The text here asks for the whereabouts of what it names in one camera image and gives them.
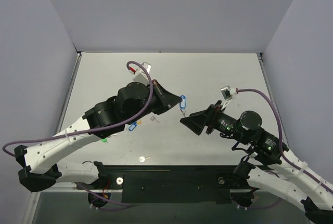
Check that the blue key tag with keys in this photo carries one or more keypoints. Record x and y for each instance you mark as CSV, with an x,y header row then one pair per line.
x,y
183,104

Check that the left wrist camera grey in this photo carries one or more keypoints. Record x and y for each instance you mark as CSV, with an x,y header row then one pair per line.
x,y
140,76

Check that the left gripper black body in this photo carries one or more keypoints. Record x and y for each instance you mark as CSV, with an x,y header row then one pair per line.
x,y
158,95

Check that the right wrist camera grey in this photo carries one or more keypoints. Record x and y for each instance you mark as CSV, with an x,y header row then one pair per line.
x,y
228,94

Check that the silver key centre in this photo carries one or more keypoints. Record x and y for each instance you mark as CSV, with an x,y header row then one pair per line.
x,y
153,118

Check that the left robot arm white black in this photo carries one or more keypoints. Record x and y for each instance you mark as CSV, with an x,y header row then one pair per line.
x,y
41,164

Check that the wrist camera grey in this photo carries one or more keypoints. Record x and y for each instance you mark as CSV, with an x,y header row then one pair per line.
x,y
140,76
228,94

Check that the white head key front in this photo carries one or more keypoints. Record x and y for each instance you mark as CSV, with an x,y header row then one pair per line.
x,y
143,159

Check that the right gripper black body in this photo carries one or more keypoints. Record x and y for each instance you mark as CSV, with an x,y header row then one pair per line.
x,y
211,119

